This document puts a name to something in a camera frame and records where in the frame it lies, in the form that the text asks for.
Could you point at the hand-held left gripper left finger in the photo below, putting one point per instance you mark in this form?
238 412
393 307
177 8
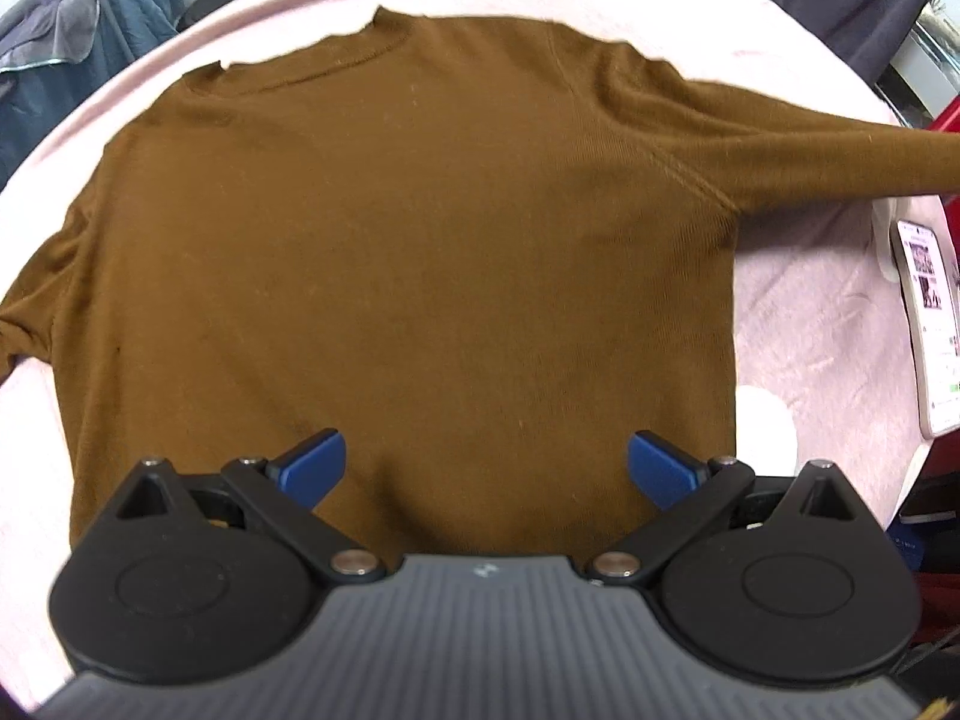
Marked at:
316 465

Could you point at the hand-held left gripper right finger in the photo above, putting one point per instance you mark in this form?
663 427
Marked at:
658 465

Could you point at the brown sweater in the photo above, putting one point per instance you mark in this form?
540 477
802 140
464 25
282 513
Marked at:
412 240

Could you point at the pink dotted blanket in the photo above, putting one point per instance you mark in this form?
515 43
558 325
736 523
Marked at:
810 300

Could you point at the white smartphone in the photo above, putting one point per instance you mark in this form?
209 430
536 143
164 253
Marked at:
934 315

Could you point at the white plastic object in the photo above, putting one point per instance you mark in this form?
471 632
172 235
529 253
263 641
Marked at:
889 240

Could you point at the red object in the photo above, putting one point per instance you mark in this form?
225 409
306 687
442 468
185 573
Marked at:
949 116

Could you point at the grey towel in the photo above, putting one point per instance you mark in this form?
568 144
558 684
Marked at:
64 22

